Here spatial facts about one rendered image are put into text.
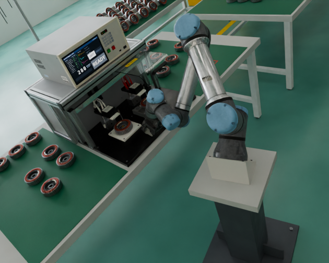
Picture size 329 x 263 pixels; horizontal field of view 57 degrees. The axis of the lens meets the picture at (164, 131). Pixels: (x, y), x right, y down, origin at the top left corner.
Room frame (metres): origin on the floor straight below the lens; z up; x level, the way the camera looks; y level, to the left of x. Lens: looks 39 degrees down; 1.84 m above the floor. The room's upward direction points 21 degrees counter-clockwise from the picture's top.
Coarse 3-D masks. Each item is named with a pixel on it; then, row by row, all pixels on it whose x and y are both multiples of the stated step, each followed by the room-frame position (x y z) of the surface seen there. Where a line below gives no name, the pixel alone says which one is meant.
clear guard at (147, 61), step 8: (136, 56) 1.76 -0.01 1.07; (144, 56) 1.72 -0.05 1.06; (152, 56) 1.68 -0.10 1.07; (160, 56) 1.64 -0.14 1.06; (168, 56) 1.63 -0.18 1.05; (136, 64) 1.66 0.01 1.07; (144, 64) 1.62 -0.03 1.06; (152, 64) 1.58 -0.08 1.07; (168, 64) 1.59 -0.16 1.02; (120, 72) 1.64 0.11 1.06; (128, 72) 1.60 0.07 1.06; (136, 72) 1.56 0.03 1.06; (144, 72) 1.53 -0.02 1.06; (160, 72) 1.54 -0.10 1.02; (144, 80) 1.49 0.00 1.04; (152, 80) 1.49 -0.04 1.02
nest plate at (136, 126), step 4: (136, 124) 1.49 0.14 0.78; (140, 124) 1.47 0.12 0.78; (120, 128) 1.51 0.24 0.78; (132, 128) 1.46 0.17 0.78; (136, 128) 1.45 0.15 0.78; (112, 132) 1.50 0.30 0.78; (128, 132) 1.44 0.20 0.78; (132, 132) 1.43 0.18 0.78; (112, 136) 1.47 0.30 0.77; (116, 136) 1.44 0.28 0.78; (120, 136) 1.43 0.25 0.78; (124, 136) 1.42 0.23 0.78; (128, 136) 1.40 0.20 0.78; (124, 140) 1.38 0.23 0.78
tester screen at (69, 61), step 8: (96, 40) 1.68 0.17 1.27; (80, 48) 1.62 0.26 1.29; (88, 48) 1.64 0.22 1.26; (96, 48) 1.67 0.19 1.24; (72, 56) 1.58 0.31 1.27; (80, 56) 1.61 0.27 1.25; (96, 56) 1.66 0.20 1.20; (72, 64) 1.57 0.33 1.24; (80, 64) 1.59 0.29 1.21; (88, 64) 1.62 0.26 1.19; (72, 72) 1.55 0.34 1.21; (80, 80) 1.57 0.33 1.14
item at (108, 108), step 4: (100, 108) 1.62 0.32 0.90; (104, 108) 1.56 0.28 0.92; (108, 108) 1.55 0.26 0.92; (112, 108) 1.53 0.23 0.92; (96, 112) 1.60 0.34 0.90; (104, 112) 1.52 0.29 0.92; (108, 112) 1.51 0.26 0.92; (112, 112) 1.52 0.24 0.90; (116, 112) 1.54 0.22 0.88; (104, 116) 1.53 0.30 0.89; (108, 116) 1.50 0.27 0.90; (112, 116) 1.51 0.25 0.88; (116, 116) 1.50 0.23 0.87; (104, 120) 1.59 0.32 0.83
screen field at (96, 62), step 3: (102, 54) 1.68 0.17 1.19; (96, 57) 1.65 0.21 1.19; (99, 57) 1.67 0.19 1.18; (102, 57) 1.68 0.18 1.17; (105, 57) 1.69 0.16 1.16; (93, 60) 1.64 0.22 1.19; (96, 60) 1.65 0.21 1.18; (99, 60) 1.66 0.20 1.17; (102, 60) 1.67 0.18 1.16; (105, 60) 1.68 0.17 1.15; (93, 63) 1.64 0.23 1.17; (96, 63) 1.64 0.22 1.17; (99, 63) 1.66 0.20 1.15; (93, 66) 1.63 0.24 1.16; (96, 66) 1.64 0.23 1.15
